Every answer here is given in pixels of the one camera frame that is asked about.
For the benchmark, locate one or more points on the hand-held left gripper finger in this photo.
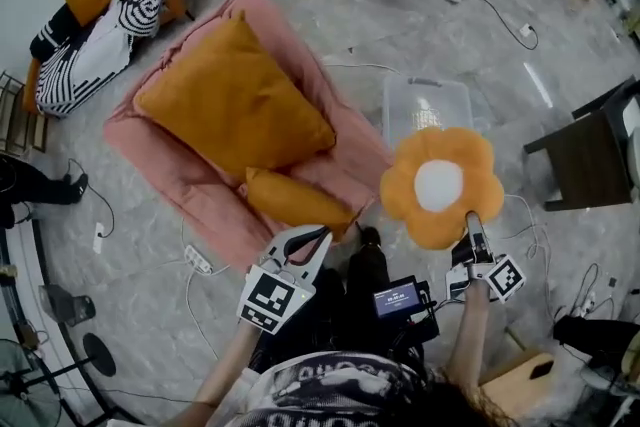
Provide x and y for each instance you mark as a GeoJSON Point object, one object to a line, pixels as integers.
{"type": "Point", "coordinates": [322, 250]}
{"type": "Point", "coordinates": [300, 231]}

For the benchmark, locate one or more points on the small orange pillow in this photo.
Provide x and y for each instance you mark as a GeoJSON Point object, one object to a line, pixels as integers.
{"type": "Point", "coordinates": [295, 202]}

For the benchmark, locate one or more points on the person's right forearm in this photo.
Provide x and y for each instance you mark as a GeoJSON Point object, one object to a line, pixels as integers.
{"type": "Point", "coordinates": [470, 335]}

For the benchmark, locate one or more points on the orange flower pillow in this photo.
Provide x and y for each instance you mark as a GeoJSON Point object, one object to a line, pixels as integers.
{"type": "Point", "coordinates": [440, 187]}

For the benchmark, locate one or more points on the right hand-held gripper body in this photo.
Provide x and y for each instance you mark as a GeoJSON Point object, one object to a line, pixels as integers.
{"type": "Point", "coordinates": [492, 272]}

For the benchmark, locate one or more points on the person's black shoe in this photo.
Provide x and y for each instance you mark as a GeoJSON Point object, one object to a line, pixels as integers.
{"type": "Point", "coordinates": [370, 236]}

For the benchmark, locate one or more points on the small white power strip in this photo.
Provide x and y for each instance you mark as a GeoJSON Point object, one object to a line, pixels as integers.
{"type": "Point", "coordinates": [99, 236]}

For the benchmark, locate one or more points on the wooden rack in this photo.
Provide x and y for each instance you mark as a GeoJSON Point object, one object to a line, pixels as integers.
{"type": "Point", "coordinates": [20, 115]}

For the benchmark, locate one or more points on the white wall plug adapter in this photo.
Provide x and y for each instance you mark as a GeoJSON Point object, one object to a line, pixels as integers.
{"type": "Point", "coordinates": [525, 30]}

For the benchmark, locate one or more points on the black round stand base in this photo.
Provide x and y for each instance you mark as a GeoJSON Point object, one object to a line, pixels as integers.
{"type": "Point", "coordinates": [99, 354]}

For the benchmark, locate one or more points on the black standing fan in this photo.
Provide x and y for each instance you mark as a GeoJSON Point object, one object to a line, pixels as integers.
{"type": "Point", "coordinates": [25, 385]}

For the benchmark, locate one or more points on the dark wooden table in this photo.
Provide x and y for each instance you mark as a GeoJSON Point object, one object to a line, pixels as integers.
{"type": "Point", "coordinates": [585, 160]}

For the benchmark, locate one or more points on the light wooden stool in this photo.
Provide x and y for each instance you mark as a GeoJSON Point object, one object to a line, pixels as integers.
{"type": "Point", "coordinates": [515, 387]}

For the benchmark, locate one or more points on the grey dustpan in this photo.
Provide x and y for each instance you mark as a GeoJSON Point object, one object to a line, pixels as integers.
{"type": "Point", "coordinates": [67, 305]}

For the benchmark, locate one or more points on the pink floor sofa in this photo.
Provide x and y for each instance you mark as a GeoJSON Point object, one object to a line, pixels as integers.
{"type": "Point", "coordinates": [210, 205]}

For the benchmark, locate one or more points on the person's black white shirt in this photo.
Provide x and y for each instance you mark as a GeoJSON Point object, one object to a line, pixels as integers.
{"type": "Point", "coordinates": [330, 390]}

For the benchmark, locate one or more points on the black white striped blanket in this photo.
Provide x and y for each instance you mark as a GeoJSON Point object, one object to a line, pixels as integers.
{"type": "Point", "coordinates": [95, 55]}

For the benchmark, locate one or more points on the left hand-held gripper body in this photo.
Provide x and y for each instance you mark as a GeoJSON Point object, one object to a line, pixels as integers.
{"type": "Point", "coordinates": [272, 297]}

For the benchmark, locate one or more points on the person's black trousers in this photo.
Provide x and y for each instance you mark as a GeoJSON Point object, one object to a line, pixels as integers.
{"type": "Point", "coordinates": [360, 275]}

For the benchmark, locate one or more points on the large orange square pillow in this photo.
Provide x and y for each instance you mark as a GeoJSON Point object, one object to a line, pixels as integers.
{"type": "Point", "coordinates": [230, 100]}

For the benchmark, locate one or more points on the black phone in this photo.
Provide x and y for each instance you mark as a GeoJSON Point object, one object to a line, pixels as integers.
{"type": "Point", "coordinates": [542, 368]}

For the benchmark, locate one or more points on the person's left forearm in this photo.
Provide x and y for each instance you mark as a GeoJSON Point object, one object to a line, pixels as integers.
{"type": "Point", "coordinates": [230, 365]}

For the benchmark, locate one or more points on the black bag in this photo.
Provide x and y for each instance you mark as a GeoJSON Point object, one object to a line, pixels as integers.
{"type": "Point", "coordinates": [595, 337]}

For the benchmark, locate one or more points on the clear plastic storage bin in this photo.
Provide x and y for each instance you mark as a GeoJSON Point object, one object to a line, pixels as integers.
{"type": "Point", "coordinates": [427, 105]}

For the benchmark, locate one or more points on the black chest device with screen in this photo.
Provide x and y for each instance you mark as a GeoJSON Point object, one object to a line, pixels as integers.
{"type": "Point", "coordinates": [400, 300]}

